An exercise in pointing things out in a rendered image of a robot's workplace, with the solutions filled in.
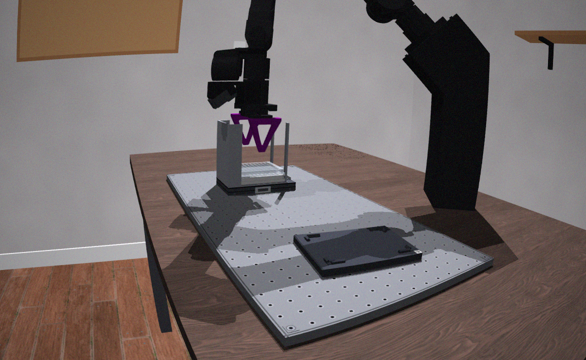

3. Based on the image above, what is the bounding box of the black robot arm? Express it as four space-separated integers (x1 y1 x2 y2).
207 0 447 109

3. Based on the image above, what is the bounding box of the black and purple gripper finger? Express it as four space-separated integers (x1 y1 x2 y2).
248 117 282 153
231 113 252 145

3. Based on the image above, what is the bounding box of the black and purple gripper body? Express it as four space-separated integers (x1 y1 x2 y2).
234 80 277 119

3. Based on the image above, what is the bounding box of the white well plate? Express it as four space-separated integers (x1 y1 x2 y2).
241 176 285 185
241 161 285 179

